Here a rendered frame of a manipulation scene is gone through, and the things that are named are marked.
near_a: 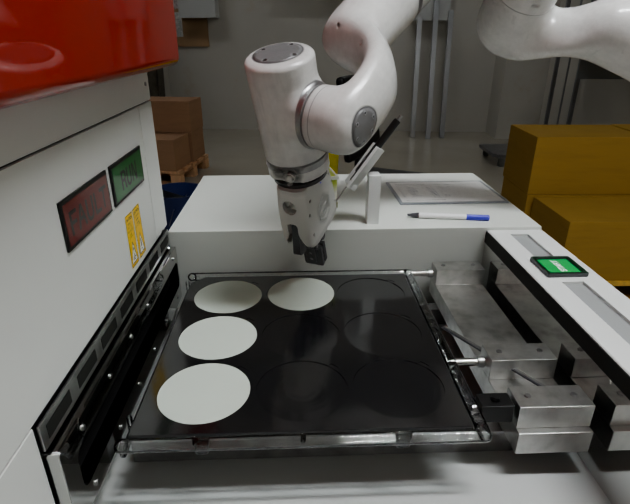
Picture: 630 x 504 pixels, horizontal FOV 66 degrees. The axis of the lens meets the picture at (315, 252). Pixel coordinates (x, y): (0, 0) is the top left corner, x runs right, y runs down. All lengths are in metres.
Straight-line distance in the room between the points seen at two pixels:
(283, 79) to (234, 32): 6.73
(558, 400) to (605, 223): 2.11
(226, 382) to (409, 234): 0.41
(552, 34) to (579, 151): 2.09
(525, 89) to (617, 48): 6.17
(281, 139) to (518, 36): 0.46
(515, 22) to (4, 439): 0.83
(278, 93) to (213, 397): 0.35
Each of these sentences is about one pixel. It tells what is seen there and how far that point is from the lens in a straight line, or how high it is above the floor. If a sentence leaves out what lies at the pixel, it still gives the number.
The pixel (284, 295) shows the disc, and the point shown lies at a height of 0.90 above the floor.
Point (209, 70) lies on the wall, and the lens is 7.41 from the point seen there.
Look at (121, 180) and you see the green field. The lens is 0.64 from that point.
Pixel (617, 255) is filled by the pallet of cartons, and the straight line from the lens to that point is 2.77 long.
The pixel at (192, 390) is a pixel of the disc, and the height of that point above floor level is 0.90.
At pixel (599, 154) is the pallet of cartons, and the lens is 3.03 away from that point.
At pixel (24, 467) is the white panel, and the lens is 0.47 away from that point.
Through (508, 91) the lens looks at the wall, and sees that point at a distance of 6.99.
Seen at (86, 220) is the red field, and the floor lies 1.09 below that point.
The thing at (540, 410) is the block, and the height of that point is 0.90.
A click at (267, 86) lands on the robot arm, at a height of 1.21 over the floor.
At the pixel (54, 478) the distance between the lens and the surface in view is 0.51.
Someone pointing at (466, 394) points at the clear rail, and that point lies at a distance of 0.58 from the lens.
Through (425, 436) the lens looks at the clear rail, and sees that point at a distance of 0.52.
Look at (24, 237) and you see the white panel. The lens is 0.44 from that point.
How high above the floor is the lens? 1.26
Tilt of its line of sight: 24 degrees down
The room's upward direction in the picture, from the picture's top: straight up
